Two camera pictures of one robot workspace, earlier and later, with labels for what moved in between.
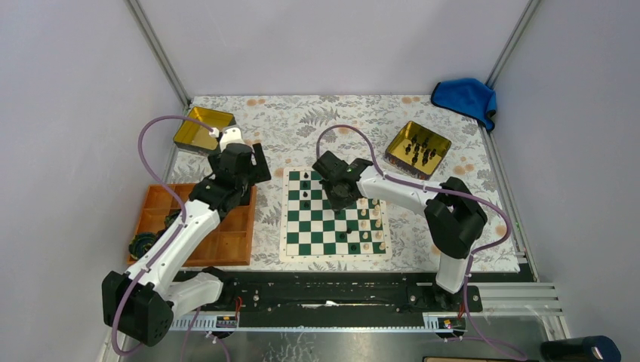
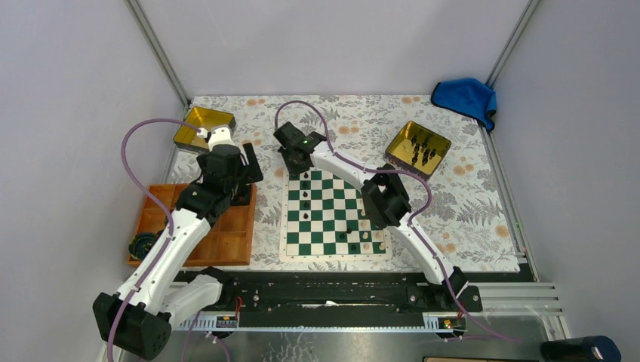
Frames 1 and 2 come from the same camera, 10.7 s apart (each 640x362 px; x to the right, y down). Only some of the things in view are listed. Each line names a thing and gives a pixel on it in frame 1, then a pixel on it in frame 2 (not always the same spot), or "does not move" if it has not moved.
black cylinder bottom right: [601, 348] does not move
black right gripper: [337, 205] to [292, 170]
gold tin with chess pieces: [416, 151] does not move
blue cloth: [466, 96] does not move
